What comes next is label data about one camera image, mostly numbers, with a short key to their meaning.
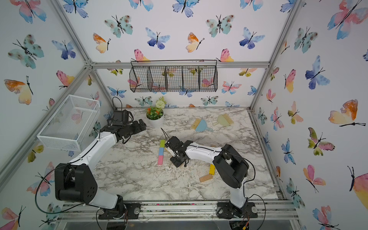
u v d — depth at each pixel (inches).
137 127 31.1
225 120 44.8
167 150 32.5
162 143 39.2
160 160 36.4
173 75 38.6
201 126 42.5
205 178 33.2
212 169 34.4
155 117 37.9
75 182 16.7
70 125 34.8
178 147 26.7
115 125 26.5
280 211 29.7
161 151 37.8
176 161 31.2
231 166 19.0
